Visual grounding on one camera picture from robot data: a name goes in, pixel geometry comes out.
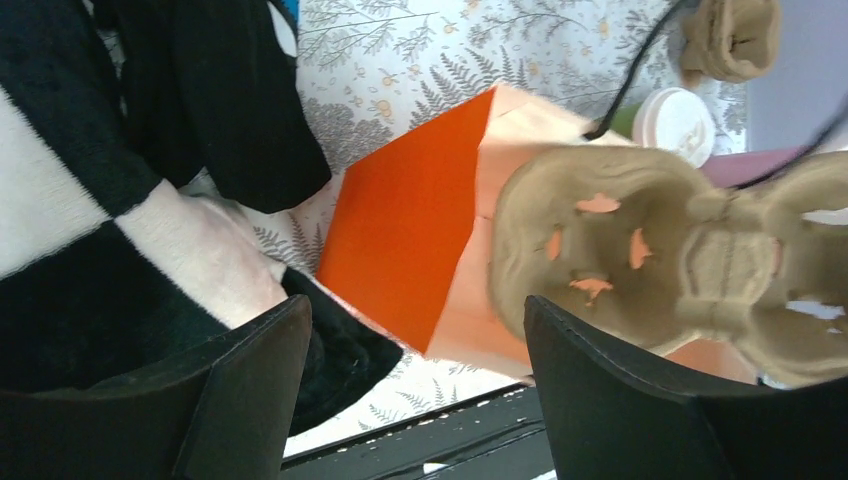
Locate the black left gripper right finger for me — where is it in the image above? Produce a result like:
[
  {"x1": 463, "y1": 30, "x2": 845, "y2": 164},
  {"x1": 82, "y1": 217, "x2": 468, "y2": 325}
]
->
[{"x1": 524, "y1": 296, "x2": 847, "y2": 479}]

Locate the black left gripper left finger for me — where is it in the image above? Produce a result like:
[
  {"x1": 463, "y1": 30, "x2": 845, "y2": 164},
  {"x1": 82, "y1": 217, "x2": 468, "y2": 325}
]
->
[{"x1": 1, "y1": 295, "x2": 311, "y2": 479}]

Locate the brown cardboard cup carrier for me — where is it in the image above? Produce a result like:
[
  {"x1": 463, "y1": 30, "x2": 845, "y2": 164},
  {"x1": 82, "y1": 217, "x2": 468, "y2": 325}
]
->
[{"x1": 487, "y1": 145, "x2": 847, "y2": 387}]

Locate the white plastic cup lid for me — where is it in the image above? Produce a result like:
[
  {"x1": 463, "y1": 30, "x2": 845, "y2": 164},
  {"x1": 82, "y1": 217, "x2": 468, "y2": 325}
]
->
[{"x1": 631, "y1": 87, "x2": 717, "y2": 168}]

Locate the orange paper bag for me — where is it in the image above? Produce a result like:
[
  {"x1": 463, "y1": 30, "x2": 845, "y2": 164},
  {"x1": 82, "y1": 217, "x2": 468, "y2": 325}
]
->
[{"x1": 316, "y1": 0, "x2": 848, "y2": 386}]

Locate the blue white striped cloth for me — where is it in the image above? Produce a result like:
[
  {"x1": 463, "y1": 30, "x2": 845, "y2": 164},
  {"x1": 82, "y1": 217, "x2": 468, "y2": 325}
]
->
[{"x1": 267, "y1": 1, "x2": 298, "y2": 60}]

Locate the pink cup of stirrers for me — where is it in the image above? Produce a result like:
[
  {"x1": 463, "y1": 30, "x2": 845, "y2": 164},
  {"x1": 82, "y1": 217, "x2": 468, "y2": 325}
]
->
[{"x1": 700, "y1": 147, "x2": 803, "y2": 188}]

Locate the black white checkered blanket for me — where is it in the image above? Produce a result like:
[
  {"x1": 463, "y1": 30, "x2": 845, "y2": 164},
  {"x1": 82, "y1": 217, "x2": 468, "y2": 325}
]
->
[{"x1": 1, "y1": 1, "x2": 403, "y2": 435}]

